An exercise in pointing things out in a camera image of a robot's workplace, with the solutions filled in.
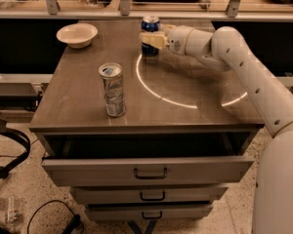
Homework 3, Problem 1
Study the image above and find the top drawer with handle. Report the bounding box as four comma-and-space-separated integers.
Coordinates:
42, 156, 253, 187

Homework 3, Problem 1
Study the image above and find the blue pepsi can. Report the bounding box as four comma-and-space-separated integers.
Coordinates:
141, 16, 160, 57

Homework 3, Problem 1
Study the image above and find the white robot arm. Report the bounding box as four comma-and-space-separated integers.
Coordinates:
140, 24, 293, 234

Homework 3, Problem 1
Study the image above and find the clear plastic bottle on floor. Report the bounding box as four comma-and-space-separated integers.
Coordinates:
6, 196, 20, 223

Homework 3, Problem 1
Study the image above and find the silver energy drink can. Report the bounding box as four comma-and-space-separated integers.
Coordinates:
99, 62, 126, 117

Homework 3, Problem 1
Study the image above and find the bottom drawer with handle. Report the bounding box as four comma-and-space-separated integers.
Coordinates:
85, 202, 213, 221

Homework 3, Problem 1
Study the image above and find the black strap on floor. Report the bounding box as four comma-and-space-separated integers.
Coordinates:
0, 127, 32, 187

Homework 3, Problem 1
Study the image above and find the grey drawer cabinet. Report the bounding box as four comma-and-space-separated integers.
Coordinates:
28, 19, 265, 222

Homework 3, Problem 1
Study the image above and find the white bowl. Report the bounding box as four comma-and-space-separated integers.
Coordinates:
57, 23, 98, 49

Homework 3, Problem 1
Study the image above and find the metal shelf rail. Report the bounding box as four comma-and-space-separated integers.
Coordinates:
0, 0, 293, 22

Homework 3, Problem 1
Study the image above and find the drawer with handle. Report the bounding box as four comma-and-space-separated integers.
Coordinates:
42, 156, 253, 187
70, 184, 228, 205
85, 202, 213, 221

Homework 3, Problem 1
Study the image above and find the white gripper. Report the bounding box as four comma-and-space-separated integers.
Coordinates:
140, 23, 193, 56

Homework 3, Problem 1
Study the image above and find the middle drawer with handle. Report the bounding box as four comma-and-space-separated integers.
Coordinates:
70, 184, 228, 205

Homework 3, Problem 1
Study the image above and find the black cable on floor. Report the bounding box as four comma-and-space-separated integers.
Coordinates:
26, 199, 85, 234

